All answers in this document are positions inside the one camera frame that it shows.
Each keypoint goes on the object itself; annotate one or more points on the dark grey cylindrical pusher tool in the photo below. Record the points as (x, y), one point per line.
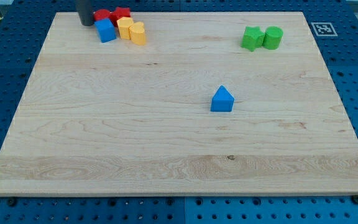
(85, 11)

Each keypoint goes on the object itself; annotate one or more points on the blue cube block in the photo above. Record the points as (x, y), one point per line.
(105, 30)

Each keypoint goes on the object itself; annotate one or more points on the blue triangle block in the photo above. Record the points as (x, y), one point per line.
(222, 101)

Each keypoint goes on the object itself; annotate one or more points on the red cylinder block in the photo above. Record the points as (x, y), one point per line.
(101, 14)

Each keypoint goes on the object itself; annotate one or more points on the red star block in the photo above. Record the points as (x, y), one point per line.
(118, 13)

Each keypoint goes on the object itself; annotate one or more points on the yellow pentagon block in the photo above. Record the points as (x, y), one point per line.
(123, 25)

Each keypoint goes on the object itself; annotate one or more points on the yellow heart block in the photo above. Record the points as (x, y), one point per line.
(137, 33)

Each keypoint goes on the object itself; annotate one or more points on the light wooden board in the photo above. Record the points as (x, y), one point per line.
(123, 120)

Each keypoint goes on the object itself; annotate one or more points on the green star block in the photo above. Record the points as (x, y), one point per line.
(253, 38)

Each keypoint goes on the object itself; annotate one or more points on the green cylinder block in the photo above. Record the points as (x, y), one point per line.
(273, 36)

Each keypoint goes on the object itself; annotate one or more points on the black bolt front left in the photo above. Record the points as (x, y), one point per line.
(11, 201)

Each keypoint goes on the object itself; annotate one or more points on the black bolt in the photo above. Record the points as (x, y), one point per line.
(11, 201)
(354, 199)

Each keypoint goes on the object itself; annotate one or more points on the white fiducial marker tag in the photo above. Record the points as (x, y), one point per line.
(324, 29)

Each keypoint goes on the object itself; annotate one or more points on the black bolt front right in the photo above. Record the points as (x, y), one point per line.
(354, 199)

